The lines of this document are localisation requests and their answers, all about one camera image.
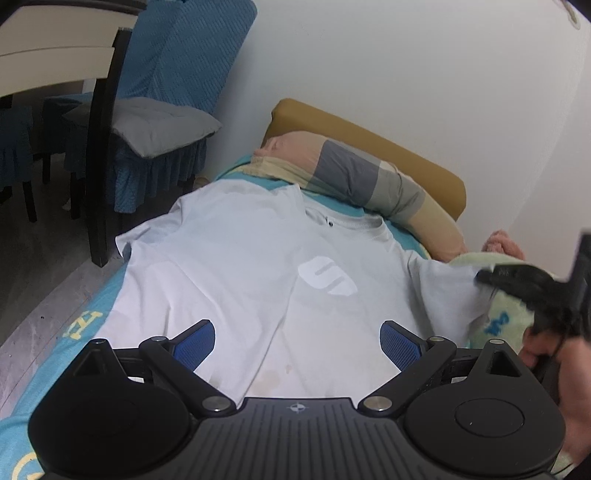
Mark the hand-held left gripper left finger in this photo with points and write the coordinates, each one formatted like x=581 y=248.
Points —
x=196 y=345

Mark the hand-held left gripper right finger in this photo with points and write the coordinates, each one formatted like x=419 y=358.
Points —
x=398 y=345

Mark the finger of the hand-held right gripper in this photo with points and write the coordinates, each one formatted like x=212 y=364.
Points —
x=517 y=279

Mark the white t-shirt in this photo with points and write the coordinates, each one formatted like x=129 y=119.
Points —
x=254 y=277

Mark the person's right hand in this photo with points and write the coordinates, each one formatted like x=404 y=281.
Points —
x=577 y=392

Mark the pink cloth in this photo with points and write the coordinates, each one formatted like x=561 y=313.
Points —
x=505 y=247

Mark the light green printed blanket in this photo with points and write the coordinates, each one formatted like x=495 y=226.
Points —
x=503 y=318

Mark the teal bed sheet yellow print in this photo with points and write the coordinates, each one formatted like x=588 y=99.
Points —
x=92 y=318

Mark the striped pillow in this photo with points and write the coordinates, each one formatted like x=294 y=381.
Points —
x=360 y=180

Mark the mustard headboard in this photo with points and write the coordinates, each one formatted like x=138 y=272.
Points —
x=369 y=138

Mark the grey seat cushion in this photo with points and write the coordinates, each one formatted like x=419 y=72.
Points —
x=147 y=127

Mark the chair with blue cover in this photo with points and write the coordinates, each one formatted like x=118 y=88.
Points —
x=184 y=50
x=57 y=124

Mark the white table with black legs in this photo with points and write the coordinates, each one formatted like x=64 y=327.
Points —
x=51 y=50

